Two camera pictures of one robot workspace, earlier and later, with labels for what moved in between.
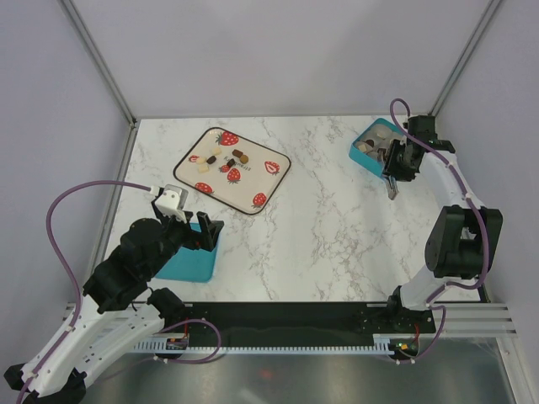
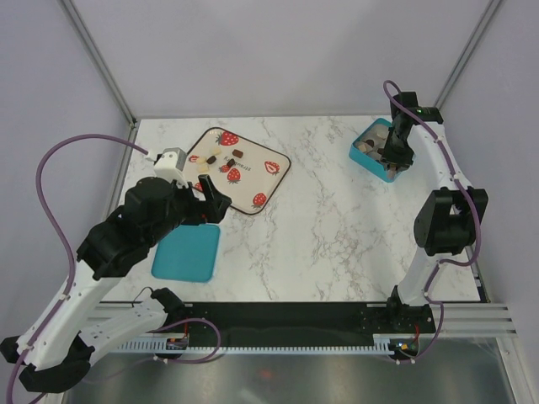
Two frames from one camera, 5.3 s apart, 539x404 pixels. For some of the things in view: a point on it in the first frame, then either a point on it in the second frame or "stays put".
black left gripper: (207, 238) -> (211, 210)
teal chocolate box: (371, 149) stays put
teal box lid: (194, 265) stays put
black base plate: (290, 322) stays put
